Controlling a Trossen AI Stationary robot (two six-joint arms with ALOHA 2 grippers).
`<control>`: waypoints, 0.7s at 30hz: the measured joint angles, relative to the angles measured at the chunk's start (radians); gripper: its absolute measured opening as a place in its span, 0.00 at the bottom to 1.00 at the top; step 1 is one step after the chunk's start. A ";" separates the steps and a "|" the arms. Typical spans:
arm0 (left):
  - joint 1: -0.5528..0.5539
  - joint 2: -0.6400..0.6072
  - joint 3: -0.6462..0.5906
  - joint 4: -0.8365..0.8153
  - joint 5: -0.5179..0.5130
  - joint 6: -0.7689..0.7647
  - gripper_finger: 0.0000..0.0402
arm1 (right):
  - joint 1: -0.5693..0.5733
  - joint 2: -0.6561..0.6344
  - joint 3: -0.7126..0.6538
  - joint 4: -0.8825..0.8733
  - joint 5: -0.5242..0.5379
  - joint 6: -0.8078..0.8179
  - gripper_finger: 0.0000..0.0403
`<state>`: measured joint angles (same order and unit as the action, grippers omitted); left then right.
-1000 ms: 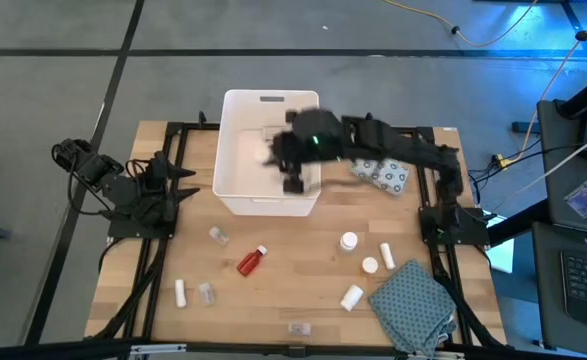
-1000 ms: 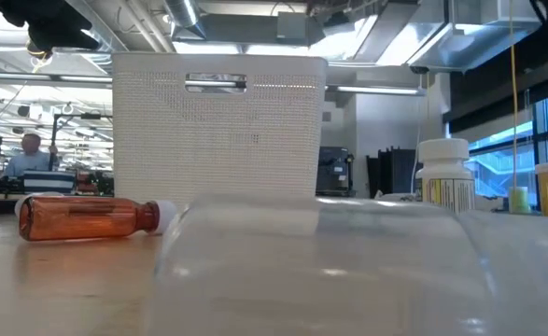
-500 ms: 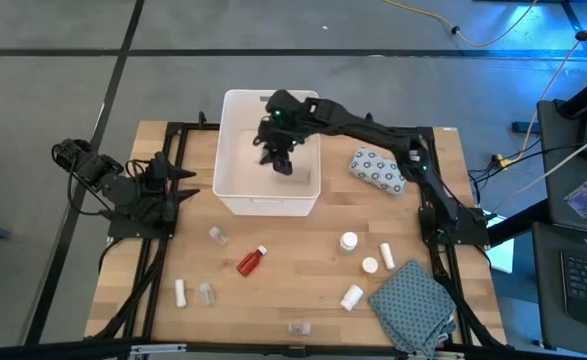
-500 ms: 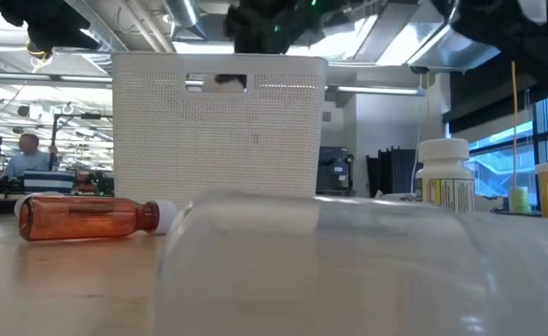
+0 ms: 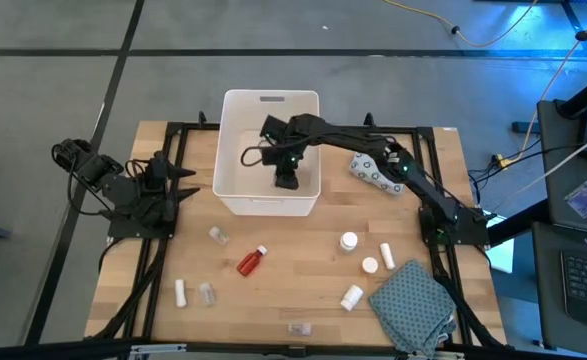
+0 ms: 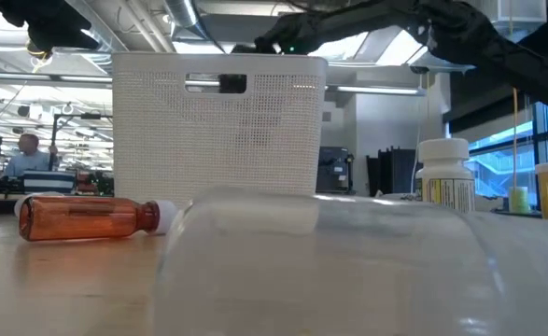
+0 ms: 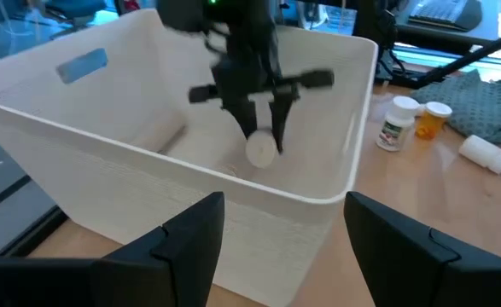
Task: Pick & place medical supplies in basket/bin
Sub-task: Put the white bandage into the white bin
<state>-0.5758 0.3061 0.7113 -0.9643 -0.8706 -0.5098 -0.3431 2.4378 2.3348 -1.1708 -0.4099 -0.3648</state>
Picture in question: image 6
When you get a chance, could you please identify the blue white striped box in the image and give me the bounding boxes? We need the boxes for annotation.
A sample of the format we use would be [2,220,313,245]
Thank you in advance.
[22,170,77,195]

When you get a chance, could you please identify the clear plastic bottle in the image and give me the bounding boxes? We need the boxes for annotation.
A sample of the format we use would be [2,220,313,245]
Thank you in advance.
[147,186,506,336]

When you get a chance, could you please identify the silver ceiling duct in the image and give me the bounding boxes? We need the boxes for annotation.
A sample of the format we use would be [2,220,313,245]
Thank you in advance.
[163,0,210,41]

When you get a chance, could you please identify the white pill bottle yellow label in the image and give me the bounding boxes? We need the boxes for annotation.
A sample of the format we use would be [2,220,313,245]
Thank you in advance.
[415,137,477,214]

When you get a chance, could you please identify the black rack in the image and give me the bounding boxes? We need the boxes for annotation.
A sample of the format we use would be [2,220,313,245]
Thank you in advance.
[366,147,419,196]

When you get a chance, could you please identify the amber bottle with white cap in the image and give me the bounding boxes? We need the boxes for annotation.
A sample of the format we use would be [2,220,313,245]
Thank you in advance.
[18,194,180,243]

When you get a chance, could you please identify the white perforated plastic basket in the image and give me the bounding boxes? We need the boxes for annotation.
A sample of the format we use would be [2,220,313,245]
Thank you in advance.
[112,51,329,207]

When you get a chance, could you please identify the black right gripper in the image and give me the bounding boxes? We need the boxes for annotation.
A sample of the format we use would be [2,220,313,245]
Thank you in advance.
[218,0,424,94]

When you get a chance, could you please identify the person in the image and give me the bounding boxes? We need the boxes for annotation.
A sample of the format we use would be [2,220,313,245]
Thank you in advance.
[5,133,61,177]

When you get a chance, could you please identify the fluorescent light tube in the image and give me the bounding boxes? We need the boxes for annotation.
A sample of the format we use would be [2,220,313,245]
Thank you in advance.
[327,84,427,97]

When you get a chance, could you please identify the black machine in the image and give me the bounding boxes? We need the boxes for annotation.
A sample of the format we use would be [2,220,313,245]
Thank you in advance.
[316,147,356,194]

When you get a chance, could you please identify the tan hanging cable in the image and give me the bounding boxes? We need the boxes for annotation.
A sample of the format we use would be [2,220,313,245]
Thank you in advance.
[511,87,520,189]

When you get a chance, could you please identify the pale green cylinder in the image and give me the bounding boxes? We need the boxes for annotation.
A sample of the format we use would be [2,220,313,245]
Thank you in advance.
[509,186,532,216]

